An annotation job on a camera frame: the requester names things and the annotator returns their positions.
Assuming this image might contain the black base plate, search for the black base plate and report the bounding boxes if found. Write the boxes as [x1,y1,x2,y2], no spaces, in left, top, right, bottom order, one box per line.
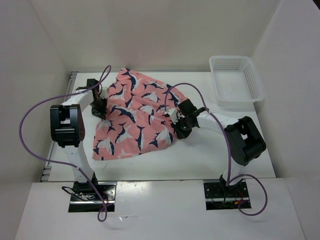
[70,182,116,204]
[203,180,250,203]

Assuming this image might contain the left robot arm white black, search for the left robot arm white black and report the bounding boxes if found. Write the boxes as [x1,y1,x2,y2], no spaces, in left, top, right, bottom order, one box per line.
[50,78,107,200]

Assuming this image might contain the purple cable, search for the purple cable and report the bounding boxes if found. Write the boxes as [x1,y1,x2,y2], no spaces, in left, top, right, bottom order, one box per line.
[19,64,112,222]
[164,82,269,216]

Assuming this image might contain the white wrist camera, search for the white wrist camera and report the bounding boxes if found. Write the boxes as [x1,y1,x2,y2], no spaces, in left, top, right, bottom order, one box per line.
[98,86,109,99]
[165,108,179,124]

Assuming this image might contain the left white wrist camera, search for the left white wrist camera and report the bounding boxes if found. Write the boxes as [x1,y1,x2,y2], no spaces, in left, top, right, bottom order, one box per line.
[98,86,109,99]

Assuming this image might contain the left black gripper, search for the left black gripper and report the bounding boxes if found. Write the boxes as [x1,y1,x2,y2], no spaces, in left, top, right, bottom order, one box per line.
[89,96,107,120]

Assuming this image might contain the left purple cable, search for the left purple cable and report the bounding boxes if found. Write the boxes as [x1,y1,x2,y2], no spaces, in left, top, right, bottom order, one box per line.
[19,64,112,222]

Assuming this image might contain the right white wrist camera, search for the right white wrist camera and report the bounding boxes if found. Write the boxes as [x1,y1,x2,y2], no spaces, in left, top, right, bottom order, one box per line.
[165,108,179,124]

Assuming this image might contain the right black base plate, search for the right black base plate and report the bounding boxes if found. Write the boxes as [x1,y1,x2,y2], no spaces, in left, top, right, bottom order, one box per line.
[203,180,250,203]

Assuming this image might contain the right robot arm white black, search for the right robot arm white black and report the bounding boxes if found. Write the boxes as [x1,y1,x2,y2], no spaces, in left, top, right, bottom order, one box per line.
[166,99,267,197]

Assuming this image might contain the white plastic basket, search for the white plastic basket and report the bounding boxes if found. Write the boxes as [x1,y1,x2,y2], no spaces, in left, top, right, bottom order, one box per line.
[209,55,265,108]

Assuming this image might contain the aluminium table edge rail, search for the aluminium table edge rail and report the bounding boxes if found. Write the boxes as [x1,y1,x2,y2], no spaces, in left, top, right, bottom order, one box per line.
[40,72,80,182]

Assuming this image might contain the pink shark print shorts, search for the pink shark print shorts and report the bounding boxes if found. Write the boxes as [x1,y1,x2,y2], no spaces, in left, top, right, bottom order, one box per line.
[92,68,187,161]

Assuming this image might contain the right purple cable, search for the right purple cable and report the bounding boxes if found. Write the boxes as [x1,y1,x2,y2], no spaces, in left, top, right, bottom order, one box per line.
[164,82,269,216]

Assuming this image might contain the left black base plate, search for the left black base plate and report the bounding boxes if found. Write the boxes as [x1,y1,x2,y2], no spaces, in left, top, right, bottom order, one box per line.
[70,182,116,204]

